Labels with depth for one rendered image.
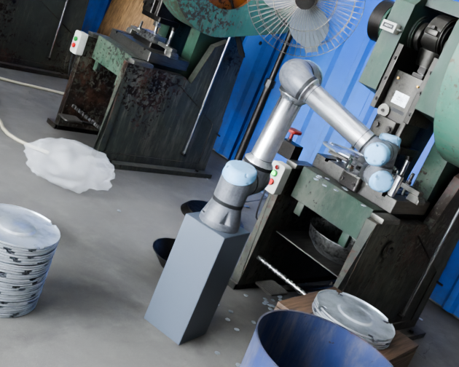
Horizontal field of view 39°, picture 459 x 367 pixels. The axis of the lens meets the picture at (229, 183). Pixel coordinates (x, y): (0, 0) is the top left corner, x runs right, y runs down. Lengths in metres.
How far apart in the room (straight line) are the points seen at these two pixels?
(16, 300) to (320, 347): 0.98
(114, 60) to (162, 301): 1.89
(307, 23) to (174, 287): 1.55
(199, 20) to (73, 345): 2.03
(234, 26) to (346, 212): 1.52
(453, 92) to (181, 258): 1.11
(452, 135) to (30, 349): 1.60
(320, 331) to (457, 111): 0.93
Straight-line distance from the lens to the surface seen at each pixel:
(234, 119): 4.99
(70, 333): 2.31
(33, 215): 2.38
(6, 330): 2.24
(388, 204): 2.74
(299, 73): 2.20
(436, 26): 2.82
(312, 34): 3.41
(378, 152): 2.11
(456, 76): 2.39
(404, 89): 2.83
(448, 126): 2.47
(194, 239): 2.33
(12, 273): 2.20
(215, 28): 3.75
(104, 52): 4.07
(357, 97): 4.38
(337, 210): 2.76
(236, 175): 2.26
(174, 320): 2.44
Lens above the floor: 1.25
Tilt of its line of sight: 16 degrees down
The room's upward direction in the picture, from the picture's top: 23 degrees clockwise
